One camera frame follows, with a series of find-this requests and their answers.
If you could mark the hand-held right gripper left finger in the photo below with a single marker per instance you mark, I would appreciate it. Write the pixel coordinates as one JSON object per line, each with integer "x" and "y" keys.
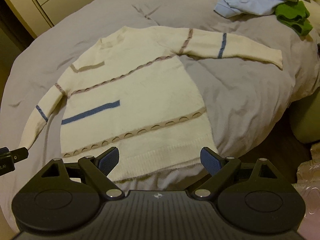
{"x": 110, "y": 160}

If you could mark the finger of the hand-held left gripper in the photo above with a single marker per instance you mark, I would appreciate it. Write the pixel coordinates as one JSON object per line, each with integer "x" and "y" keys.
{"x": 20, "y": 154}

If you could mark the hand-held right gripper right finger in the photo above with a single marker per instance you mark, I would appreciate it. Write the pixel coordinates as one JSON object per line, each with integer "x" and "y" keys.
{"x": 210, "y": 161}

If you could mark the cream striped knit sweater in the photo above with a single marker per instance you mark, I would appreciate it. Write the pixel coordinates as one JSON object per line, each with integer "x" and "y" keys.
{"x": 140, "y": 100}

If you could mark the grey duvet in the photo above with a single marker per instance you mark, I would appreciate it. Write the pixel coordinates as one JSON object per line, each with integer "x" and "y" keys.
{"x": 237, "y": 85}

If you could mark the olive green bed base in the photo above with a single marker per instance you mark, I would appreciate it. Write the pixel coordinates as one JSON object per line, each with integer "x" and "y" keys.
{"x": 307, "y": 120}

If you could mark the light blue garment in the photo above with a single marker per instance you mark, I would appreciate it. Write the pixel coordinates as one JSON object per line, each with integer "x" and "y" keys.
{"x": 250, "y": 5}

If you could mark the green knit sweater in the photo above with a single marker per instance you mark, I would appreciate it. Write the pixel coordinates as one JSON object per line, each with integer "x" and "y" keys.
{"x": 292, "y": 12}

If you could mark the long white pillow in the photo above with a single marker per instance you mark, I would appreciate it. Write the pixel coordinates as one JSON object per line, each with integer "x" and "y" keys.
{"x": 315, "y": 15}

